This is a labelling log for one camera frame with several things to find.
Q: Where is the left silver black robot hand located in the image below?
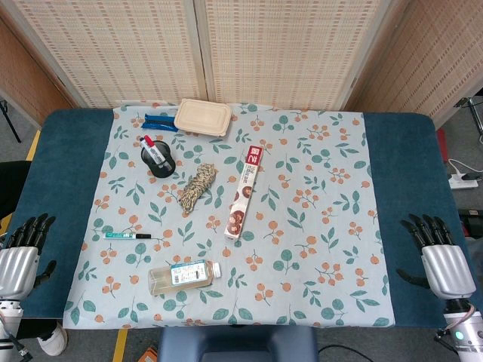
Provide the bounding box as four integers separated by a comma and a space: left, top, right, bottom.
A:
0, 213, 58, 301

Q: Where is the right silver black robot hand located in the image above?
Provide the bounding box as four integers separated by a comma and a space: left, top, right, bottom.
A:
395, 213, 478, 302

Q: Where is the green marker pen black cap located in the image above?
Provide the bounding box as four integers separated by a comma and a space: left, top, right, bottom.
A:
103, 232, 152, 241

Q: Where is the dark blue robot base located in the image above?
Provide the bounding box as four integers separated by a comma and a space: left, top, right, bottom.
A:
157, 325, 320, 362

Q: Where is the black mesh pen holder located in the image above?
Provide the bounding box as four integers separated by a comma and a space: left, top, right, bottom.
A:
140, 139, 177, 179

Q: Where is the red cap marker pen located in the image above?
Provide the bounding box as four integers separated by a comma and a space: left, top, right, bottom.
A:
144, 135, 170, 167

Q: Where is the black red device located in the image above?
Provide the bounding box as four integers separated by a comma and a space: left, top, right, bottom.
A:
457, 208, 483, 239

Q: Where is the white shoe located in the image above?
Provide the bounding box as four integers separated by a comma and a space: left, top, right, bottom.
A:
36, 321, 69, 357

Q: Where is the white power strip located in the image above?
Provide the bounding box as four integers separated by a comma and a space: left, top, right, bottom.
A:
448, 171, 479, 190

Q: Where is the teal velvet table cover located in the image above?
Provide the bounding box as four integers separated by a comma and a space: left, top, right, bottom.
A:
0, 108, 471, 330

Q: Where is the red flat object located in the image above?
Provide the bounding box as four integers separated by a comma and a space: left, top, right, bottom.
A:
436, 127, 451, 164

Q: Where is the black tripod leg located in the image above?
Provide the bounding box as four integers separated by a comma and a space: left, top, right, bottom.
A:
0, 98, 23, 144

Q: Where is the clear plastic drink bottle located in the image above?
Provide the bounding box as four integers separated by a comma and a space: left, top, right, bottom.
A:
147, 259, 222, 298

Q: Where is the floral print tablecloth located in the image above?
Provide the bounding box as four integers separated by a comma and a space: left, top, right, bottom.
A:
62, 100, 397, 330

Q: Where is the blue plastic wrapper pack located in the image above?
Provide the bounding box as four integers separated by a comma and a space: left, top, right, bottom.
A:
142, 112, 180, 133

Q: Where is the long white red foil box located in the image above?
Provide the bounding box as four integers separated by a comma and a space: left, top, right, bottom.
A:
224, 144, 265, 241

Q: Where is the beige lidded food container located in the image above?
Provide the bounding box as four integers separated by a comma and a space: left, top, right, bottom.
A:
174, 98, 233, 138

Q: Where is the woven folding screen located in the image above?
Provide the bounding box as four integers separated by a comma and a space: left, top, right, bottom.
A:
0, 0, 483, 127

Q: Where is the white power cable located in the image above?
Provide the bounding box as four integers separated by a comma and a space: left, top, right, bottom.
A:
446, 158, 473, 179

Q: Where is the metal stand frame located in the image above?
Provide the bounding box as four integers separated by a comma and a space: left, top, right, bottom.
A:
454, 95, 483, 145

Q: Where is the braided rope bundle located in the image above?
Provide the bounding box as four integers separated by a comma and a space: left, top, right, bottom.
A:
177, 162, 220, 217

